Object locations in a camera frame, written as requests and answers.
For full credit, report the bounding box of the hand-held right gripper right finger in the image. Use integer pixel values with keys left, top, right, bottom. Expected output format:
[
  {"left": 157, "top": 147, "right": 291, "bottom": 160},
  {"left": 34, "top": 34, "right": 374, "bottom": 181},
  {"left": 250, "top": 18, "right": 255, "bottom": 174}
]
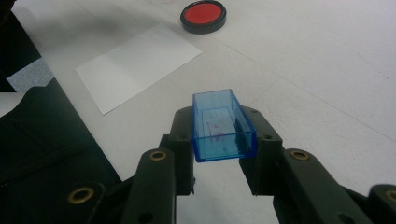
[{"left": 238, "top": 105, "right": 285, "bottom": 197}]

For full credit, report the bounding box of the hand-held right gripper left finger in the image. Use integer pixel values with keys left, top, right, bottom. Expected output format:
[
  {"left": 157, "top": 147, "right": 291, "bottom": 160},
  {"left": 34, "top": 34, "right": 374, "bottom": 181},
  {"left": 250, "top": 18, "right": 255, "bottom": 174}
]
[{"left": 159, "top": 105, "right": 196, "bottom": 197}]

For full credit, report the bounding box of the blue transparent plastic box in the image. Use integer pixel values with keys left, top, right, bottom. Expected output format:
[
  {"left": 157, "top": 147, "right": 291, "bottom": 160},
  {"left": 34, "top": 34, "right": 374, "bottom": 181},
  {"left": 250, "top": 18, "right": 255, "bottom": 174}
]
[{"left": 191, "top": 88, "right": 258, "bottom": 163}]

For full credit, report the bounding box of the white paper sheet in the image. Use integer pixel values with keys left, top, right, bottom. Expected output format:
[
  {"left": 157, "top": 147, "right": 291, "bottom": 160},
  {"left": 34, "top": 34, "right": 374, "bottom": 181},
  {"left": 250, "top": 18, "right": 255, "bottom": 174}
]
[{"left": 75, "top": 22, "right": 203, "bottom": 117}]

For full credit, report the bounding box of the dark cloth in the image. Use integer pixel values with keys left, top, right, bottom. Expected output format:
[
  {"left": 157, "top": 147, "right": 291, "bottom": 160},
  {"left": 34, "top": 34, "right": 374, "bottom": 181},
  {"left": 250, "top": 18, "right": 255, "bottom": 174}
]
[{"left": 0, "top": 77, "right": 123, "bottom": 203}]

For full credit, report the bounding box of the red ink pad black case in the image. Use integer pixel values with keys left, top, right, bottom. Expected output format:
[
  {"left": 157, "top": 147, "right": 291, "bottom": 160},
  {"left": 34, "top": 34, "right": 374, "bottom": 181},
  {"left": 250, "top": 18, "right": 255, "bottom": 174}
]
[{"left": 179, "top": 0, "right": 228, "bottom": 35}]

